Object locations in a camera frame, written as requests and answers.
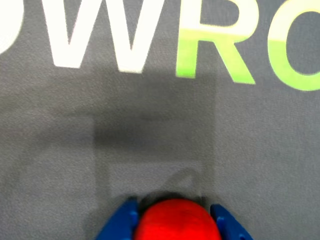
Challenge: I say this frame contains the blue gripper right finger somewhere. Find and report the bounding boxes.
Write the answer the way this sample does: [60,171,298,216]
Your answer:
[209,203,255,240]

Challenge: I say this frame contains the red ball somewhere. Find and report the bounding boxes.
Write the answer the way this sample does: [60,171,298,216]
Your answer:
[133,198,222,240]

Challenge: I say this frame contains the grey mat with NOWROBO print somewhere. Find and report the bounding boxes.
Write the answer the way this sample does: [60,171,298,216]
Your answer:
[0,0,320,240]

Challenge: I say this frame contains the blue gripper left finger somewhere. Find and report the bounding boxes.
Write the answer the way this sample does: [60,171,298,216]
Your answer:
[94,196,139,240]

